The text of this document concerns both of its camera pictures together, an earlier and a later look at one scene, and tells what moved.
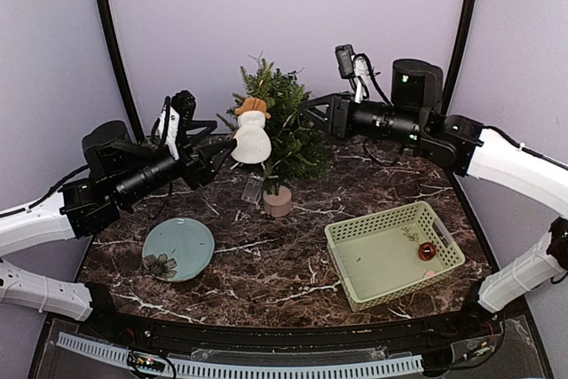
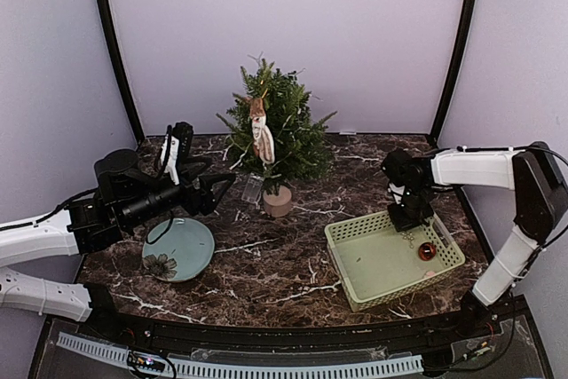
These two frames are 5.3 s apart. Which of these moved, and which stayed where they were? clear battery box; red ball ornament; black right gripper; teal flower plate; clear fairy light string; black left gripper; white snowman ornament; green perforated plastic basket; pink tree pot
Moved: black right gripper; white snowman ornament; clear fairy light string; black left gripper
Stayed: pink tree pot; red ball ornament; teal flower plate; green perforated plastic basket; clear battery box
